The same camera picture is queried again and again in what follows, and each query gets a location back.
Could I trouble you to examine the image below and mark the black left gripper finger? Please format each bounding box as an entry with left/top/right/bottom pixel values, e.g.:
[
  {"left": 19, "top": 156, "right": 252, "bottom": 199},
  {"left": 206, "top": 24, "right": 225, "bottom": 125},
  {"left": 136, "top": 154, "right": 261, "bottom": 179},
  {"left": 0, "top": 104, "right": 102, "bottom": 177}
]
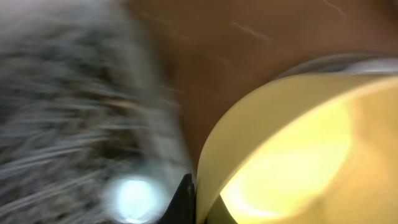
[{"left": 158, "top": 174, "right": 196, "bottom": 224}]

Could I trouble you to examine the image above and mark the yellow plastic bowl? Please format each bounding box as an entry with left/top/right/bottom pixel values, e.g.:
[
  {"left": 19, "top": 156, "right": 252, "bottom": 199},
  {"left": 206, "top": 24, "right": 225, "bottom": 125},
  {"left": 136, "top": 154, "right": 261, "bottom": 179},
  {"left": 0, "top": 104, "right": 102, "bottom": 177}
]
[{"left": 196, "top": 73, "right": 397, "bottom": 223}]

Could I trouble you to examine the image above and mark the light blue plastic cup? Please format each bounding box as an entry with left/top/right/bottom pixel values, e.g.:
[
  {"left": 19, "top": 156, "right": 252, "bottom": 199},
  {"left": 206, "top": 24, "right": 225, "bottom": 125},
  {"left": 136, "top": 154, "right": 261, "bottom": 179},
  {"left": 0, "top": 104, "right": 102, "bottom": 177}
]
[{"left": 101, "top": 175, "right": 171, "bottom": 224}]

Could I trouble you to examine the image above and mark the grey plastic dishwasher rack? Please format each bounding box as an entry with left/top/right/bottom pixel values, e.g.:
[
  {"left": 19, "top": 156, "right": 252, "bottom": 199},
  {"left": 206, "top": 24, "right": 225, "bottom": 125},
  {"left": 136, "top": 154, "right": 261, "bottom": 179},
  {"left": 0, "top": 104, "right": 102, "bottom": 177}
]
[{"left": 1, "top": 1, "right": 192, "bottom": 224}]

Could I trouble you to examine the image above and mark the round black serving tray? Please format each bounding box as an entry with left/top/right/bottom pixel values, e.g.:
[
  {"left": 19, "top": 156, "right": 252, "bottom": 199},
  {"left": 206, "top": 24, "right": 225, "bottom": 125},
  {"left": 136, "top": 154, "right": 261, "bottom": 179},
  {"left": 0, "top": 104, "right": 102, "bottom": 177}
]
[{"left": 276, "top": 53, "right": 397, "bottom": 79}]

